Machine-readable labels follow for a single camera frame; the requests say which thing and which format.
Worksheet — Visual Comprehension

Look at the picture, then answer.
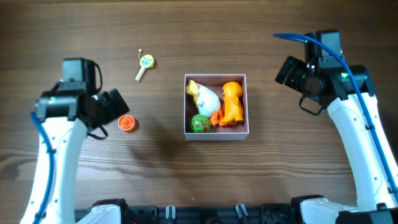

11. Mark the orange round plastic toy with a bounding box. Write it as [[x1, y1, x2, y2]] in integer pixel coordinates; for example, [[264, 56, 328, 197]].
[[118, 114, 137, 133]]

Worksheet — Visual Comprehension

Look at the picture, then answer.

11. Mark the orange dinosaur toy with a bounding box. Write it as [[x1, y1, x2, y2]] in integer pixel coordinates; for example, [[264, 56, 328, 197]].
[[219, 82, 244, 126]]

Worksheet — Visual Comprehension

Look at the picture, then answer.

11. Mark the green number ball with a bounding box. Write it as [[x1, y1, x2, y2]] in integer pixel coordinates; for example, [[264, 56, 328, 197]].
[[190, 114, 211, 133]]

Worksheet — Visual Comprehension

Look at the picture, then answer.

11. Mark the white duck toy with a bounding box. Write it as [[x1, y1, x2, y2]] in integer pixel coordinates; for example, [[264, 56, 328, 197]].
[[185, 80, 221, 126]]

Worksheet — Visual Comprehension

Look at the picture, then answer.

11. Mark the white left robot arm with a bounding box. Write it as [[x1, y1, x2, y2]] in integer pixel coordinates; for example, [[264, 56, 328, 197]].
[[21, 89, 129, 223]]

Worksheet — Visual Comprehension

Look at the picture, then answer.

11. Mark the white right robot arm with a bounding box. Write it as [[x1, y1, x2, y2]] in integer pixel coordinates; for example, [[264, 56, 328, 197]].
[[275, 56, 397, 223]]

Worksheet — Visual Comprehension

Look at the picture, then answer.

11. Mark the yellow rattle drum toy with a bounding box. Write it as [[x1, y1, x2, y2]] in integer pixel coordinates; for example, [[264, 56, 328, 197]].
[[135, 49, 155, 82]]

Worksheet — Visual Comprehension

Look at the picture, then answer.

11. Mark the white box with brown interior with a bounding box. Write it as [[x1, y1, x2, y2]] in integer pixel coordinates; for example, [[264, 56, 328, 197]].
[[183, 74, 249, 141]]

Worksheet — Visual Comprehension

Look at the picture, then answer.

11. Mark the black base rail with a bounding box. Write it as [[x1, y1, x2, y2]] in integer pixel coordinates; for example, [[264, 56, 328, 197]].
[[129, 203, 295, 224]]

